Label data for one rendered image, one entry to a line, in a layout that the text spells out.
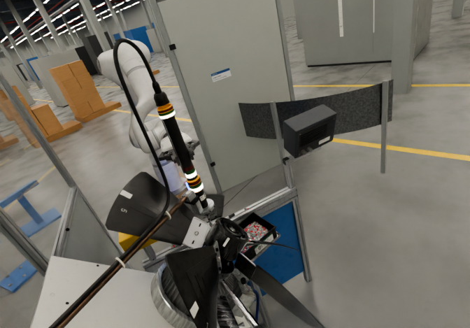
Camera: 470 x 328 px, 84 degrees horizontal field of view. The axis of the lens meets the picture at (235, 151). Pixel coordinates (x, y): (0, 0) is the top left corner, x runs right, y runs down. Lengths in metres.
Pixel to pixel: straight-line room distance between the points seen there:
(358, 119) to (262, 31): 1.26
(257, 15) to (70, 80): 6.81
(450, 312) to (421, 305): 0.14
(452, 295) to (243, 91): 2.26
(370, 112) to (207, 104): 1.53
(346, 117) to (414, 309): 1.51
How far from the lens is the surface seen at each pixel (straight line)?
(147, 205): 0.84
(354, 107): 2.62
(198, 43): 2.61
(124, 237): 1.32
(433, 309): 2.18
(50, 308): 0.81
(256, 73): 2.86
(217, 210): 1.03
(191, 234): 0.86
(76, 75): 8.88
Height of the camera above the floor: 1.82
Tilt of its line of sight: 28 degrees down
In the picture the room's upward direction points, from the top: 16 degrees counter-clockwise
